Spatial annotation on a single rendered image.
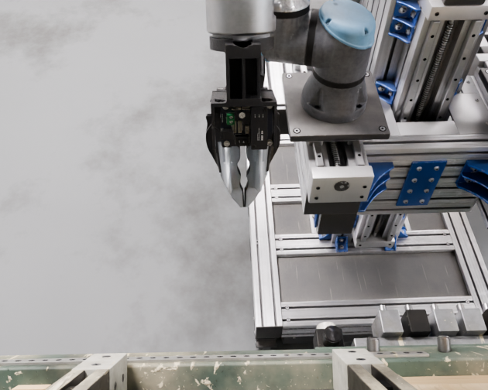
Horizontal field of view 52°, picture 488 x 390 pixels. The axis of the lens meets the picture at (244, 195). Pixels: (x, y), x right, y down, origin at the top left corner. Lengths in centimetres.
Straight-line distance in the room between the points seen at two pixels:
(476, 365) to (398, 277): 90
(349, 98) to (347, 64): 9
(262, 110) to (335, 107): 61
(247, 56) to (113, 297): 168
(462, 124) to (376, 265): 74
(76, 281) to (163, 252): 37
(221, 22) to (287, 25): 52
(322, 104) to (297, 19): 20
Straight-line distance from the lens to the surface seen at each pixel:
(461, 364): 106
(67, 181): 253
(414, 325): 122
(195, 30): 333
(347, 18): 107
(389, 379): 78
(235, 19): 54
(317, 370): 99
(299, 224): 199
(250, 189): 64
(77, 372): 87
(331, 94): 113
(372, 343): 106
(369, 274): 191
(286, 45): 107
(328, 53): 107
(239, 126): 56
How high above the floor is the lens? 183
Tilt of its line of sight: 51 degrees down
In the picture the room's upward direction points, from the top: straight up
